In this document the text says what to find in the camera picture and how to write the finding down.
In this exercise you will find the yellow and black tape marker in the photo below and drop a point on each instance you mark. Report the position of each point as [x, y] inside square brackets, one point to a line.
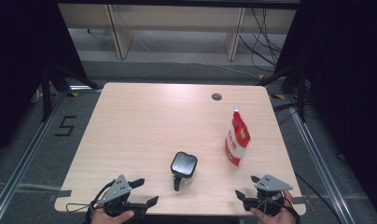
[73, 94]
[279, 96]

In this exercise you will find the clear jar with black lid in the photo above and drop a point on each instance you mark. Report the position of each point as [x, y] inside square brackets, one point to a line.
[183, 164]

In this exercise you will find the red and white spout pouch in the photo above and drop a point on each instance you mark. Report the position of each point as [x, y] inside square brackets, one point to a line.
[238, 140]

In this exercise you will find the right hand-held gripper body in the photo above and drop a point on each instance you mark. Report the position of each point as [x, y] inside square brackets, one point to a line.
[270, 184]

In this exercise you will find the round grey table grommet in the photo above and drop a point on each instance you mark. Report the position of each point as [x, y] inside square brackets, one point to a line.
[216, 96]

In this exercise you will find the aluminium floor rail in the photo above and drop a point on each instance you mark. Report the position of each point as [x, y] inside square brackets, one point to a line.
[28, 149]
[320, 161]

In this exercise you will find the person's right hand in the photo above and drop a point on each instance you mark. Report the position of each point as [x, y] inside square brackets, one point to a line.
[276, 220]

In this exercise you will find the grey tape strip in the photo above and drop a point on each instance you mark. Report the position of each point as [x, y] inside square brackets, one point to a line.
[298, 200]
[60, 194]

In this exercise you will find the person's left hand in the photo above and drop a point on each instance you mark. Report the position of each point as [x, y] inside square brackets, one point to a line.
[108, 219]

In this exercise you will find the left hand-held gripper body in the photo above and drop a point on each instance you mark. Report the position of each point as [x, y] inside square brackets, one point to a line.
[116, 188]

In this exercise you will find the black metal stand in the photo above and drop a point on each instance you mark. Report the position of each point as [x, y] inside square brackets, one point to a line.
[46, 93]
[301, 93]

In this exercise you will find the black curtain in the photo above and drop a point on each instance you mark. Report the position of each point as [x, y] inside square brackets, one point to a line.
[348, 77]
[18, 62]

